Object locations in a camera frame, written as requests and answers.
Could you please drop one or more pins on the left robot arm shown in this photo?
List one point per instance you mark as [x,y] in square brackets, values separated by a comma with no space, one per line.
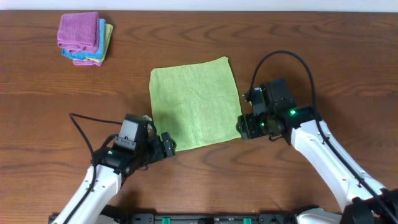
[109,168]

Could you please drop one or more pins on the green microfiber cloth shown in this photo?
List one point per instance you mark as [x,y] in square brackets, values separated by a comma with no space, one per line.
[197,104]

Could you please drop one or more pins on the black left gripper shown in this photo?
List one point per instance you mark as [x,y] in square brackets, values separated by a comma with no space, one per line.
[160,145]

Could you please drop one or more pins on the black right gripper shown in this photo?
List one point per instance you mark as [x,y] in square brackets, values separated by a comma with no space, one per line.
[249,126]

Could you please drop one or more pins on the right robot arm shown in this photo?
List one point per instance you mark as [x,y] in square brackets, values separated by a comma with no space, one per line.
[362,199]

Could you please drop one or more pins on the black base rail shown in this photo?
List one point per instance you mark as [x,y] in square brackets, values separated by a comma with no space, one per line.
[147,218]

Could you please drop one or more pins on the folded yellow-green cloth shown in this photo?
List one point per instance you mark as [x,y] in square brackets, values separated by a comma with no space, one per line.
[107,36]

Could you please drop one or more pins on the folded purple cloth at bottom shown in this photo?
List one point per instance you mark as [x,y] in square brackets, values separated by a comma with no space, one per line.
[86,63]

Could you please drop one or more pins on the folded blue cloth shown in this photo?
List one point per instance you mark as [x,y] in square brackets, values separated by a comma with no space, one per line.
[100,51]

